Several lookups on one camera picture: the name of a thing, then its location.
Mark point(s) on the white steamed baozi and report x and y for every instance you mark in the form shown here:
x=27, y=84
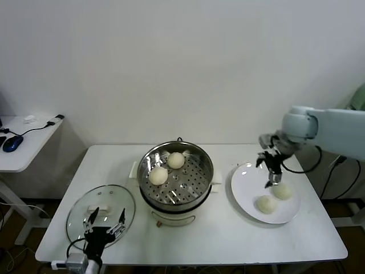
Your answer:
x=158, y=175
x=175, y=160
x=265, y=204
x=283, y=191

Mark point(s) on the white electric cooker base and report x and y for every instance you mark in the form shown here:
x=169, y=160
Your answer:
x=174, y=217

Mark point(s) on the perforated steel steamer basket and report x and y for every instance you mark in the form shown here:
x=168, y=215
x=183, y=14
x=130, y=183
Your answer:
x=202, y=168

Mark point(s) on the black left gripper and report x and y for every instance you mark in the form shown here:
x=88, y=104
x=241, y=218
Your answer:
x=97, y=239

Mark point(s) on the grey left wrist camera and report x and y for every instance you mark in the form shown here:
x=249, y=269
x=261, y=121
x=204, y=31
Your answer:
x=75, y=261

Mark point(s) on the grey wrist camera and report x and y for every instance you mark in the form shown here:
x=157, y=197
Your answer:
x=266, y=140
x=75, y=261

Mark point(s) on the white side desk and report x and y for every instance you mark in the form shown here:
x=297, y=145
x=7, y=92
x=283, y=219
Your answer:
x=31, y=145

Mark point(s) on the white round plate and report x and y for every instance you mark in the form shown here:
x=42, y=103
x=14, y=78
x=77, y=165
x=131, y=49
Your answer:
x=248, y=182

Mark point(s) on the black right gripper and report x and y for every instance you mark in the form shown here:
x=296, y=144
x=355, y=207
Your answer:
x=273, y=162

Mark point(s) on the white adapter with black end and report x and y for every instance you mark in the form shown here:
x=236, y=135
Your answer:
x=58, y=117

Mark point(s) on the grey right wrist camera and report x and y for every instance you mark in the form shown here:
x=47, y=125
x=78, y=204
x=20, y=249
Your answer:
x=266, y=140

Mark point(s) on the small white desk object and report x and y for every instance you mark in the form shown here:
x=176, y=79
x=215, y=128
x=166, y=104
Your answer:
x=29, y=118

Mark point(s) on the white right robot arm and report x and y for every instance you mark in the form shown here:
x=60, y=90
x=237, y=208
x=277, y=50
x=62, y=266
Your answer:
x=336, y=128

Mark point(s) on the round glass pot lid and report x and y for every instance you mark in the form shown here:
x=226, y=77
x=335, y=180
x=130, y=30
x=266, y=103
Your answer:
x=117, y=197

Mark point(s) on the blue computer mouse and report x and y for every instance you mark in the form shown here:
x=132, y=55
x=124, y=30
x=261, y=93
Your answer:
x=12, y=143

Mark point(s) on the pale green appliance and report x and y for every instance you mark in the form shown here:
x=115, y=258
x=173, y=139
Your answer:
x=360, y=97

